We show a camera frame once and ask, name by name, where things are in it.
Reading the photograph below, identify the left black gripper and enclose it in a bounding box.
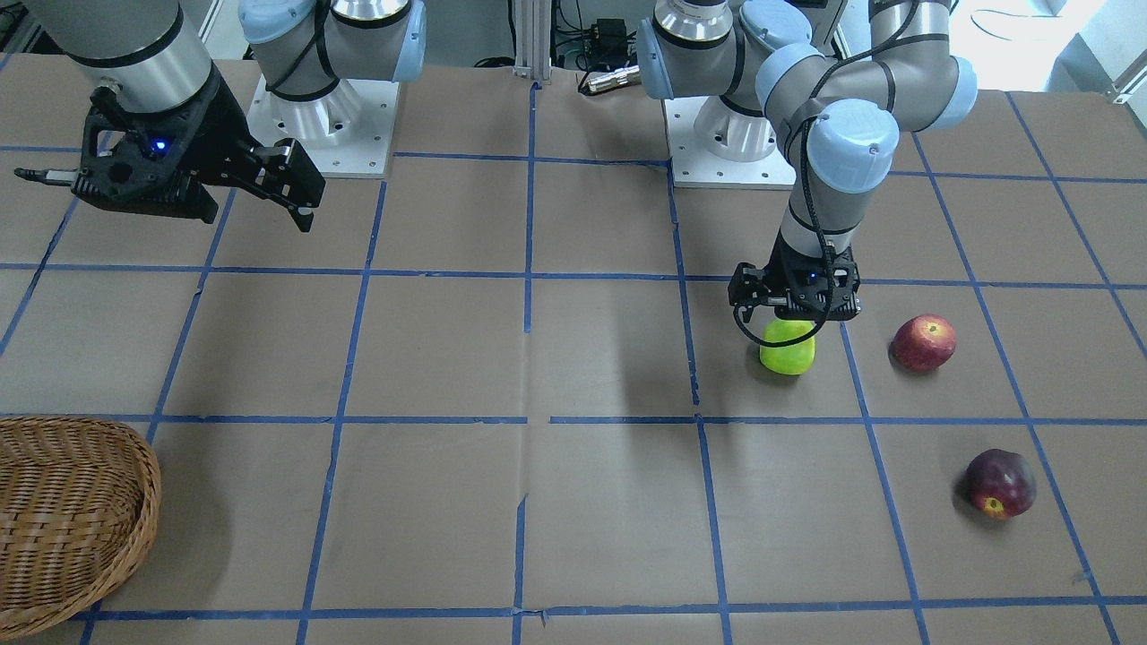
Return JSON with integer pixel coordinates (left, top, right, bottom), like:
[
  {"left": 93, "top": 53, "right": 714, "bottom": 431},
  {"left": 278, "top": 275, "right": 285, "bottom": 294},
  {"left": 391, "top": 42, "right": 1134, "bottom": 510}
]
[{"left": 765, "top": 238, "right": 863, "bottom": 323}]

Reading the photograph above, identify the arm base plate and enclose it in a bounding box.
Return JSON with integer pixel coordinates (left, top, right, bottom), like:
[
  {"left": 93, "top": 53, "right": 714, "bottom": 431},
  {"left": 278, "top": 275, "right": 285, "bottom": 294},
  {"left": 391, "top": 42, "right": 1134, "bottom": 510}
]
[
  {"left": 662, "top": 98, "right": 795, "bottom": 191},
  {"left": 247, "top": 79, "right": 404, "bottom": 180}
]

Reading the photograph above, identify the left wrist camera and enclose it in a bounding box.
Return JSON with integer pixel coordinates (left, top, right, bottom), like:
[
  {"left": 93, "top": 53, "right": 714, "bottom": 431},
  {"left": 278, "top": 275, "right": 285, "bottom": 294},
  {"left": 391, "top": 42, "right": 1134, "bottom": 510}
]
[{"left": 728, "top": 262, "right": 771, "bottom": 314}]

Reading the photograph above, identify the wicker basket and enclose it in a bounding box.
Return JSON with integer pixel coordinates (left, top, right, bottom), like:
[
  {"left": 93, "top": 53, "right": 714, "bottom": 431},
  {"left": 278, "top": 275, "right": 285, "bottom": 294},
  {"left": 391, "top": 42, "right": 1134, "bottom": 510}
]
[{"left": 1, "top": 415, "right": 161, "bottom": 642}]

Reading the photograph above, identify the dark red apple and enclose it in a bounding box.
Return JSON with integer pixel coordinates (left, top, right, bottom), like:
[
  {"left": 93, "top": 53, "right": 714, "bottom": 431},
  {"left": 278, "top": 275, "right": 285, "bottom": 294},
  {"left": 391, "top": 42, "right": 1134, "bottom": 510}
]
[{"left": 962, "top": 449, "right": 1038, "bottom": 521}]

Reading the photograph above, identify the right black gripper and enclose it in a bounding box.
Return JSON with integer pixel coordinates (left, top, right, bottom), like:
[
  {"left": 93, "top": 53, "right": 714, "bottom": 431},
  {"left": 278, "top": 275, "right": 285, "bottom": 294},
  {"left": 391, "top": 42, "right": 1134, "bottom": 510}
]
[{"left": 70, "top": 68, "right": 326, "bottom": 233}]

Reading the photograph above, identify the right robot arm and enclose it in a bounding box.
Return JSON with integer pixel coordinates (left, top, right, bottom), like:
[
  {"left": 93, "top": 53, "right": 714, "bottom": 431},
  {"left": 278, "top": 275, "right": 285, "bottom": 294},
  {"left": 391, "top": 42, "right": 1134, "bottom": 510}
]
[{"left": 15, "top": 1, "right": 427, "bottom": 232}]

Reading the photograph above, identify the green apple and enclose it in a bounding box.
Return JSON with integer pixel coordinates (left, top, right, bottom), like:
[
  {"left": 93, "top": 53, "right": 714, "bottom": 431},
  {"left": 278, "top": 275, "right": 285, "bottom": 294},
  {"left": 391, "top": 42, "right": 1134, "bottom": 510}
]
[{"left": 759, "top": 319, "right": 816, "bottom": 375}]

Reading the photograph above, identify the red yellow apple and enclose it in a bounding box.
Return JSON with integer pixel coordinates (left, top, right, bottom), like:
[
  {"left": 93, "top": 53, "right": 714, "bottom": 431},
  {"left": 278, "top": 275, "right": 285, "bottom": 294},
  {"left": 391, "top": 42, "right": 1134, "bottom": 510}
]
[{"left": 890, "top": 314, "right": 958, "bottom": 373}]

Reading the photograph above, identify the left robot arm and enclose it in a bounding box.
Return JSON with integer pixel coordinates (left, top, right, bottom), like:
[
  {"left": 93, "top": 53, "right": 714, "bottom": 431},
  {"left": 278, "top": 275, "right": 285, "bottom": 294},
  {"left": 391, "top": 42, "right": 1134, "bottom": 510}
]
[{"left": 635, "top": 1, "right": 978, "bottom": 320}]

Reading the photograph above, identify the silver metal cylinder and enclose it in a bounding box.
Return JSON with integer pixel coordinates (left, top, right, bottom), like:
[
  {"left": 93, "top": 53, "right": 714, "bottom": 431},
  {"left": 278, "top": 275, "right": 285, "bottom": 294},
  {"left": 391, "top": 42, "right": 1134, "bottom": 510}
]
[{"left": 578, "top": 64, "right": 642, "bottom": 98}]

